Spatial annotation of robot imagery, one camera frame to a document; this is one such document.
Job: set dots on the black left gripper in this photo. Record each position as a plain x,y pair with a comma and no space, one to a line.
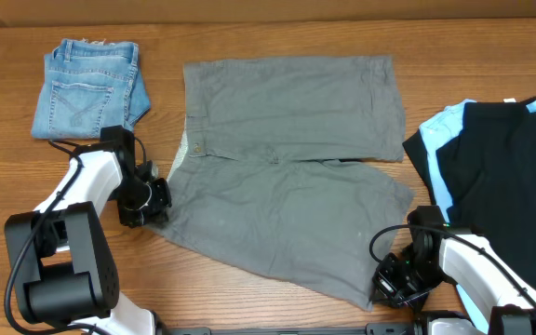
157,212

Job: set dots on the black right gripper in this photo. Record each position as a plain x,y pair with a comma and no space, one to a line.
390,290

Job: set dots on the grey cotton shorts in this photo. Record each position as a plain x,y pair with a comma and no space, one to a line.
276,170

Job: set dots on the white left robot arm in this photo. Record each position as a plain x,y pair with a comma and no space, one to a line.
63,272

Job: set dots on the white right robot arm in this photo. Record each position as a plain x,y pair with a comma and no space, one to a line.
437,254

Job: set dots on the folded blue denim shorts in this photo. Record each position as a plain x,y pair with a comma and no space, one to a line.
89,86

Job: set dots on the black and blue shirt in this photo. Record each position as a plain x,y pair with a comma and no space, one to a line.
478,163

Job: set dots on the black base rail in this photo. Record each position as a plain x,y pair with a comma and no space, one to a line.
368,329

